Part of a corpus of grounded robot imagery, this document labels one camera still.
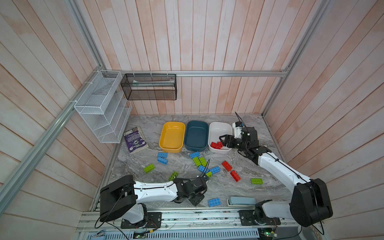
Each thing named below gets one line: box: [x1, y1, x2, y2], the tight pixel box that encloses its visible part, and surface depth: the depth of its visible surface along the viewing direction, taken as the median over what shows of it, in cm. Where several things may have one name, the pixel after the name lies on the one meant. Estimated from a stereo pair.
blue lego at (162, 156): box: [157, 152, 168, 161], surface depth 100 cm
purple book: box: [123, 126, 149, 154], surface depth 103 cm
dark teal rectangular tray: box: [184, 120, 209, 152], surface depth 107 cm
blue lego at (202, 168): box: [198, 165, 210, 174], surface depth 92 cm
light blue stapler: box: [227, 196, 257, 207], surface depth 79 cm
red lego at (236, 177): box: [230, 170, 241, 182], surface depth 88 cm
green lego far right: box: [251, 178, 264, 185], surface depth 87 cm
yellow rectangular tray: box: [159, 121, 186, 154], surface depth 107 cm
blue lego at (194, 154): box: [190, 151, 200, 159], surface depth 98 cm
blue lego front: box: [208, 198, 221, 208], surface depth 80 cm
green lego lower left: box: [168, 171, 179, 181], surface depth 90 cm
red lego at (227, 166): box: [221, 160, 233, 172], surface depth 94 cm
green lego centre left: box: [192, 156, 202, 167], surface depth 95 cm
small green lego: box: [144, 163, 155, 173], surface depth 92 cm
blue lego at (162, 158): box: [157, 155, 168, 165], surface depth 95 cm
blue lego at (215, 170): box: [210, 166, 221, 175], surface depth 92 cm
